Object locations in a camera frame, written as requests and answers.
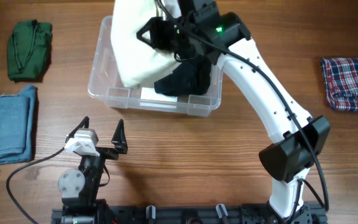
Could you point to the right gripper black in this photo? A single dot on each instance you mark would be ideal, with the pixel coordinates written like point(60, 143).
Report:
point(159, 40)

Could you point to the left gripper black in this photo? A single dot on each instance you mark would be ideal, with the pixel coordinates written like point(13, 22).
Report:
point(119, 142)

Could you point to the cream white cloth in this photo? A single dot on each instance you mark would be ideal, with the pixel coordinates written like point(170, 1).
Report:
point(138, 64)

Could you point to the clear plastic storage container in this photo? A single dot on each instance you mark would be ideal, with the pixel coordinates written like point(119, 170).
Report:
point(105, 85)

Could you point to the black cloth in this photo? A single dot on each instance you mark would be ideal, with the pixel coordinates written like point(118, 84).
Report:
point(189, 78)

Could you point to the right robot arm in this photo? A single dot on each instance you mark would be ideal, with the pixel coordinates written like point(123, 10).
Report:
point(297, 137)

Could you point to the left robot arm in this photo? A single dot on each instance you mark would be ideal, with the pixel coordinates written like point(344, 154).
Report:
point(79, 187)

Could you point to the folded blue denim jeans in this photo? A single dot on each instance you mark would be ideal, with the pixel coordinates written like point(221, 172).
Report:
point(16, 122)

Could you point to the folded green cloth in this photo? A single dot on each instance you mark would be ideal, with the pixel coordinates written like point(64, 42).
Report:
point(29, 51)

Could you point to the folded red plaid cloth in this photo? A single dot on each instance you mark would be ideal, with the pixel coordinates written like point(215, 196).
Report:
point(340, 77)

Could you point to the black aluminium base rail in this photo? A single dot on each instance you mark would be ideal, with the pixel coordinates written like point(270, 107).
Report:
point(244, 214)

